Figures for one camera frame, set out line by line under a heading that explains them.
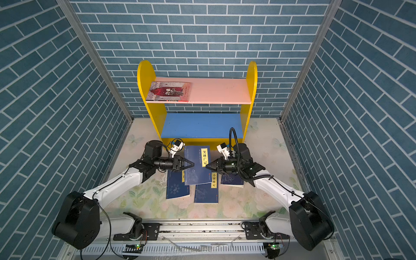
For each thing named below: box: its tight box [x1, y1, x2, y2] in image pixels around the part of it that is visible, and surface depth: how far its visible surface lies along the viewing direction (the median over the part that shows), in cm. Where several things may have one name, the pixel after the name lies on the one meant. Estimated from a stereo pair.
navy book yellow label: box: [184, 145, 212, 186], surface depth 77 cm
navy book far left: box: [165, 170, 191, 199], surface depth 88 cm
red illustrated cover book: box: [145, 81, 192, 102], surface depth 77 cm
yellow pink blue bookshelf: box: [137, 60, 258, 147], surface depth 79 cm
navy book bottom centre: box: [193, 171, 219, 204], surface depth 86 cm
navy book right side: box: [220, 173, 245, 188], surface depth 90 cm
